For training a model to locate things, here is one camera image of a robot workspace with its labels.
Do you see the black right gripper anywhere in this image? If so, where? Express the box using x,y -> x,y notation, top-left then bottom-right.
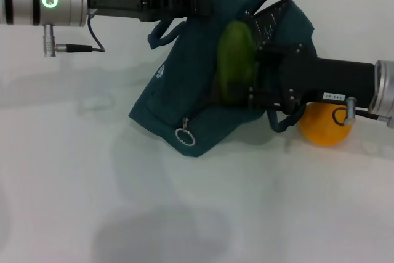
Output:
229,42 -> 377,113

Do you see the green cucumber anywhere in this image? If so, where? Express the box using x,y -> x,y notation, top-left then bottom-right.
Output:
216,20 -> 257,105

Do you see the dark teal insulated bag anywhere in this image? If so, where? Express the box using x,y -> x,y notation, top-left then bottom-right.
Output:
128,0 -> 318,158

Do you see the orange pear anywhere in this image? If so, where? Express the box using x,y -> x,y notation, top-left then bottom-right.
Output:
297,102 -> 355,148

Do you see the right arm connector cable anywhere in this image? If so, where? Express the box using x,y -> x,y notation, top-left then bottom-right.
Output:
333,96 -> 389,127

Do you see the arm connector cable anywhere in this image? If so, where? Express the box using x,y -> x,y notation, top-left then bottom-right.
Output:
333,96 -> 389,127
42,13 -> 106,59

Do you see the left arm connector cable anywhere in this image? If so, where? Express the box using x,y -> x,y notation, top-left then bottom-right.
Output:
42,13 -> 106,59

